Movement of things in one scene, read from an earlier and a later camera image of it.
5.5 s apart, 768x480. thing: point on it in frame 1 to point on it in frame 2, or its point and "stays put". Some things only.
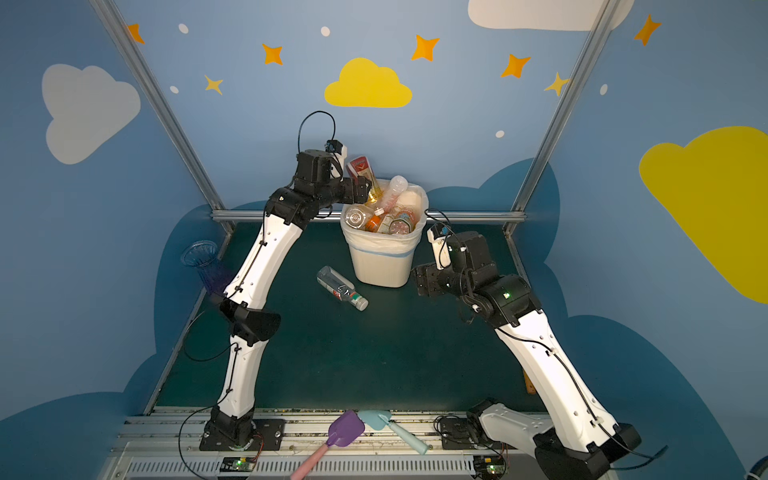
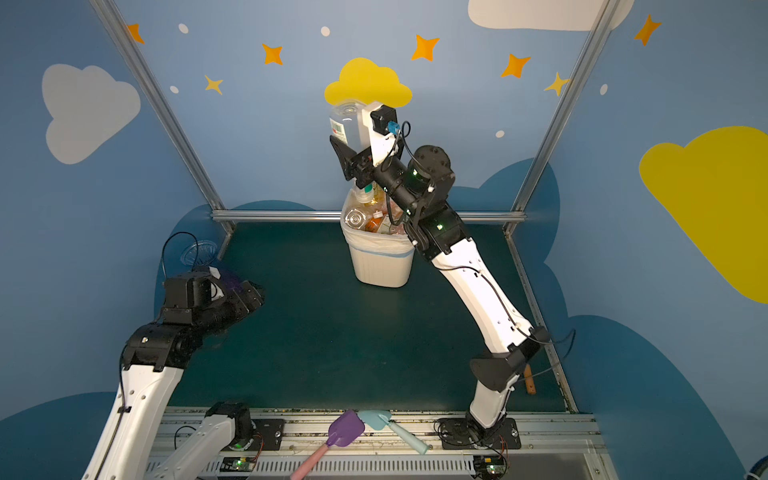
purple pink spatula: x=346 y=428 stays put
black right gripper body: x=424 y=279 to x=360 y=162
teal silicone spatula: x=379 y=419 stays put
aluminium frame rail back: x=479 y=216 stays put
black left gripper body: x=358 y=187 to x=241 y=294
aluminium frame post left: x=160 y=100 stays put
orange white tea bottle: x=373 y=222 stays put
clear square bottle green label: x=341 y=288 to x=345 y=125
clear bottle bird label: x=355 y=218 stays put
